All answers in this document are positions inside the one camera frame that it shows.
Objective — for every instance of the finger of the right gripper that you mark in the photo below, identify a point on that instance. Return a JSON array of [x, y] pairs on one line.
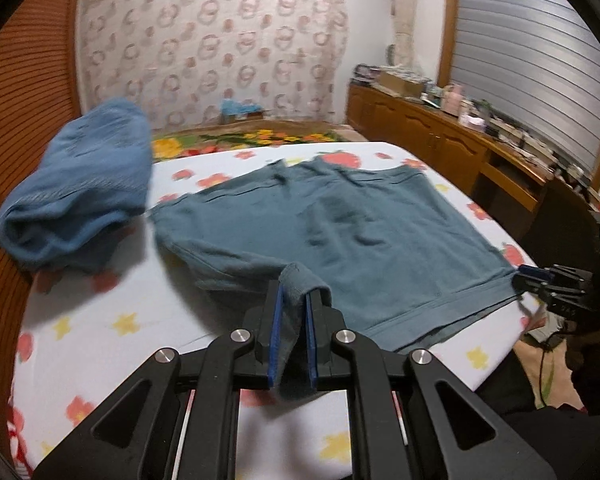
[[534, 273], [534, 284]]

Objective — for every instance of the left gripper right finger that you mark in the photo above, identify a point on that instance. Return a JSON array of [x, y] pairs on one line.
[[327, 371]]

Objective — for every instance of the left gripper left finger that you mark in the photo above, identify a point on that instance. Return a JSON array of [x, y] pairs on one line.
[[269, 330]]

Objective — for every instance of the teal knit pants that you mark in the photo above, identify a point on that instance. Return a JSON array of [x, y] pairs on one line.
[[400, 263]]

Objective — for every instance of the person's right hand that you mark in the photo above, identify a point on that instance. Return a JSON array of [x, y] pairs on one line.
[[582, 350]]

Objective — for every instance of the long wooden cabinet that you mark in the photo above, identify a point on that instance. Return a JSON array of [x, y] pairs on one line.
[[485, 169]]

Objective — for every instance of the white floral strawberry sheet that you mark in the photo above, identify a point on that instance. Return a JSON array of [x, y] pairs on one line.
[[81, 335]]

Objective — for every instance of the pink container on cabinet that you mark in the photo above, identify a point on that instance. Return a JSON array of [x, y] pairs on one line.
[[452, 99]]

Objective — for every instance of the brown floral blanket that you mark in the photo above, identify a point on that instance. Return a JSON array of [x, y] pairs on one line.
[[248, 134]]

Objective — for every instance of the cardboard box on cabinet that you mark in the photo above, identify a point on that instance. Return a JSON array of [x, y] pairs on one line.
[[407, 85]]

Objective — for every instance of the grey window shutter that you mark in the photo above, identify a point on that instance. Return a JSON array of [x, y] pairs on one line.
[[535, 61]]

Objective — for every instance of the small blue toy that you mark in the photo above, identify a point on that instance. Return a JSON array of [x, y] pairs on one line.
[[232, 111]]

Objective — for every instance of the folded blue denim jeans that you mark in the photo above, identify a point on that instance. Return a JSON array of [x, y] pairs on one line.
[[92, 181]]

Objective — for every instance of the patterned beige curtain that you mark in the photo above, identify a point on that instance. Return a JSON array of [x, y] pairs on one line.
[[181, 61]]

